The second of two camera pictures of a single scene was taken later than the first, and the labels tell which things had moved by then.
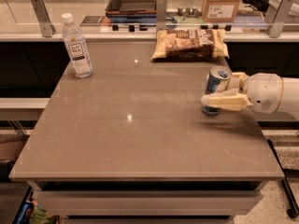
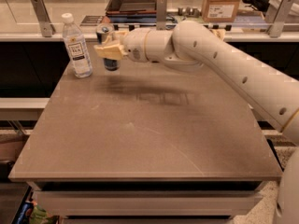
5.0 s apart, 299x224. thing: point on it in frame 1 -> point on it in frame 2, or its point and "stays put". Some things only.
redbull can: (218, 82) -> (104, 32)
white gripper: (265, 92) -> (135, 45)
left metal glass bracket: (43, 17) stays put
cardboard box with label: (220, 3) stays put
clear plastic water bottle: (77, 48) stays put
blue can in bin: (26, 213) stays put
